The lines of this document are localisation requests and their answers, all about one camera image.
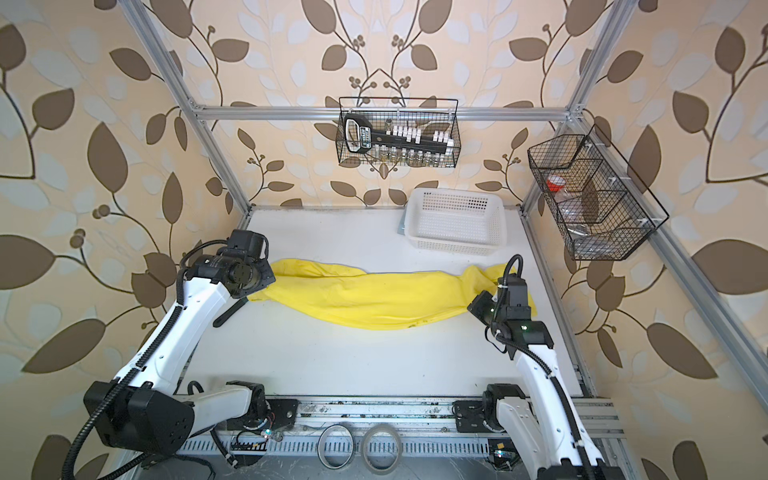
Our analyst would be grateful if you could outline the white plastic perforated basket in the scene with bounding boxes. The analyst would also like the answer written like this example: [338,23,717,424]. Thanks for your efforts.
[403,188,507,256]

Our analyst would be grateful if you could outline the yellow trousers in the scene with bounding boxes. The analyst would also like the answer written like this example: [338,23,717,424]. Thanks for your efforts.
[248,259,503,331]

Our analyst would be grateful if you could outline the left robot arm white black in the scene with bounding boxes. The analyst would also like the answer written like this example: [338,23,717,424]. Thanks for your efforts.
[61,230,275,479]

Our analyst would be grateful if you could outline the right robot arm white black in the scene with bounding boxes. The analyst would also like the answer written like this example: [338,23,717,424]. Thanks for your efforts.
[467,254,624,479]

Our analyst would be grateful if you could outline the red capped item in basket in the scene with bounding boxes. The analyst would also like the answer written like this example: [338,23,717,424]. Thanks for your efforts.
[545,175,566,194]

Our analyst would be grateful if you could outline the black tool with white sockets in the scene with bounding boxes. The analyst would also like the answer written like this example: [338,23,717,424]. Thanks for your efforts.
[340,113,458,155]

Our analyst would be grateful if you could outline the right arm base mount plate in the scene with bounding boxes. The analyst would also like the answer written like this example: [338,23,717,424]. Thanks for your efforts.
[451,400,491,434]

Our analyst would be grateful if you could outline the black wire basket right wall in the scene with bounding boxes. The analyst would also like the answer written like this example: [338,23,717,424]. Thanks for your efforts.
[527,125,669,261]

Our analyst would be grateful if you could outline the black wire basket wall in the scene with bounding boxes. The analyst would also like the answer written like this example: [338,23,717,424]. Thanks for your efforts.
[335,95,461,169]
[527,125,669,261]

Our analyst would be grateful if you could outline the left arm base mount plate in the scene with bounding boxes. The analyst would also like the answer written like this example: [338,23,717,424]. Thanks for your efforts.
[239,397,300,432]

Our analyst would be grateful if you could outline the aluminium front rail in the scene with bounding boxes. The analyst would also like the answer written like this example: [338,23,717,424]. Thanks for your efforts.
[128,395,625,457]

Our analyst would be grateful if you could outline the right tape roll ring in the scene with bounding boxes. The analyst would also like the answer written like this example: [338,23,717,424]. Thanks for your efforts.
[360,423,404,473]

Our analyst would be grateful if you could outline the tape roll ring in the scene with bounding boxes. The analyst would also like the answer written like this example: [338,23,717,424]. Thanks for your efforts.
[316,423,358,472]
[360,423,404,473]

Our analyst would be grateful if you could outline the left tape roll ring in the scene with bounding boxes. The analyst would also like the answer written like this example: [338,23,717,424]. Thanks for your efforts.
[316,423,358,472]

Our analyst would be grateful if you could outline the black wire basket back wall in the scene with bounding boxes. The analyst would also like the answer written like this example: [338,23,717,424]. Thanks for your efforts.
[335,95,461,169]

